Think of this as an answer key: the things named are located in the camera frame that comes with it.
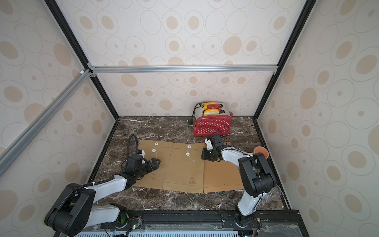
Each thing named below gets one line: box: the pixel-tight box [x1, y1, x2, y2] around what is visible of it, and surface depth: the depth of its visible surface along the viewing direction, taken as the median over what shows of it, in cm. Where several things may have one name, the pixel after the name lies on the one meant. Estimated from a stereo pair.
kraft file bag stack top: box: [162, 142, 205, 194], surface depth 91 cm
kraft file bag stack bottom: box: [203, 141, 245, 194], surface depth 89 cm
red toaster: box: [192, 101, 234, 137], surface depth 101 cm
